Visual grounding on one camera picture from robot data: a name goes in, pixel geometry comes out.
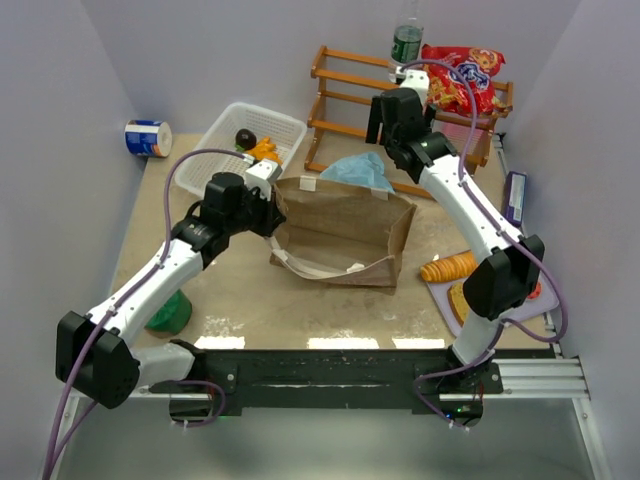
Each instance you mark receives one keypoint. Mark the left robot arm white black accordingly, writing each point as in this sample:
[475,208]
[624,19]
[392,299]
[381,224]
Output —
[94,351]

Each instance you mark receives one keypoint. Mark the black base frame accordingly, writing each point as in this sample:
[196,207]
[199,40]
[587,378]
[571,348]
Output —
[421,381]

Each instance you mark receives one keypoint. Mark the wooden orange shelf rack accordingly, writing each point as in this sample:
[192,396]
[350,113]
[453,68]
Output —
[346,83]

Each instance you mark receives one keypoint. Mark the clear water bottle green label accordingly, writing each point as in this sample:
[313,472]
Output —
[407,36]

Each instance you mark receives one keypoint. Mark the lavender plastic tray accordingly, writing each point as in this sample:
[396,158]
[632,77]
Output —
[546,302]

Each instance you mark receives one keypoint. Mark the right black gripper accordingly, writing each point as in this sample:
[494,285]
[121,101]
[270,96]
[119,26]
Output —
[375,123]

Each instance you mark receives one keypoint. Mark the blue white paper roll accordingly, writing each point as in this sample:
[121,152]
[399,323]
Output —
[148,138]

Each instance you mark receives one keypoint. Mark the brown paper grocery bag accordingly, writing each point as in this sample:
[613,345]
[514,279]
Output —
[340,234]

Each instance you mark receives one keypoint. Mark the light blue plastic bag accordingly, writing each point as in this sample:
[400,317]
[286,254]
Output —
[364,169]

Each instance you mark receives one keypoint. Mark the dark round fruit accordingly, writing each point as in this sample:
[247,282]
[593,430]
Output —
[245,140]

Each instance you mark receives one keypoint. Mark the white plastic basket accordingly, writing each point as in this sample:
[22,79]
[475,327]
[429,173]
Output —
[284,131]

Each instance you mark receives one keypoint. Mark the red snack chip bag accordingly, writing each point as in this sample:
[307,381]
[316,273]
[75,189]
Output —
[477,65]

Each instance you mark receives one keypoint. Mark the red frosted donut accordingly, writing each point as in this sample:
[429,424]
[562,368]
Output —
[536,292]

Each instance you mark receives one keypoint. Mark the green plastic bag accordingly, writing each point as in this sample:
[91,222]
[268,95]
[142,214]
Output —
[172,317]

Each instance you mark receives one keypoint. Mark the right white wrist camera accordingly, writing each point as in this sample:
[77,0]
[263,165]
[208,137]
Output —
[416,80]

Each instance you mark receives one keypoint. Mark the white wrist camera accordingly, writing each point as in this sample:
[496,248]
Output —
[416,80]
[262,175]

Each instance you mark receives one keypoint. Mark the orange food piece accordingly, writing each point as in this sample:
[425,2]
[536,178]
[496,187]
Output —
[264,150]

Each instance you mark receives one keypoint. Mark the bread slice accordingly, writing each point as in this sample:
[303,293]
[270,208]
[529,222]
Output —
[458,303]

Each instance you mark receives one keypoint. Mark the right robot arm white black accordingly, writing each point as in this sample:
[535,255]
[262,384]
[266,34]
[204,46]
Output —
[508,263]

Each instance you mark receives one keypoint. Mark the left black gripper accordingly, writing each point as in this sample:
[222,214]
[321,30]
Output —
[270,215]

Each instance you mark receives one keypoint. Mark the purple box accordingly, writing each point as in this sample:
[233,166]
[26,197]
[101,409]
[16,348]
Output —
[513,198]

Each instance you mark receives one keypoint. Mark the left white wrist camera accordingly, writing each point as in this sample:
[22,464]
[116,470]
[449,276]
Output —
[262,175]

